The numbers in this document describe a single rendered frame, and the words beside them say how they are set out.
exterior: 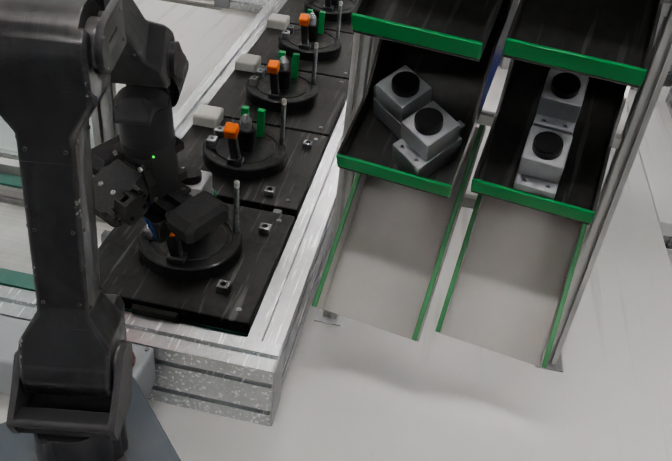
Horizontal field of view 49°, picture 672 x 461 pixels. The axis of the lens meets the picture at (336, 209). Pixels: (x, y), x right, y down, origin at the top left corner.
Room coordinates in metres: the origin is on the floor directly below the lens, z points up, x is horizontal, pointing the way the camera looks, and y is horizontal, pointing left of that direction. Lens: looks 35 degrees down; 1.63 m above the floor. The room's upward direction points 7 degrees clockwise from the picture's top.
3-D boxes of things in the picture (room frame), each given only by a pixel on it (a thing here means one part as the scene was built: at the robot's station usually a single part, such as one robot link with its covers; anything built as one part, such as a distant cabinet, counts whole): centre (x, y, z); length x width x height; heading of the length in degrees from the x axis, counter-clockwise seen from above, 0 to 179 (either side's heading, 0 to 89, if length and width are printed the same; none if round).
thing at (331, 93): (1.29, 0.13, 1.01); 0.24 x 0.24 x 0.13; 83
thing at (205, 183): (0.81, 0.19, 1.06); 0.08 x 0.04 x 0.07; 173
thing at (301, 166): (1.05, 0.16, 1.01); 0.24 x 0.24 x 0.13; 83
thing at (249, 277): (0.80, 0.19, 0.96); 0.24 x 0.24 x 0.02; 83
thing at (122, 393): (0.39, 0.20, 1.15); 0.09 x 0.07 x 0.06; 93
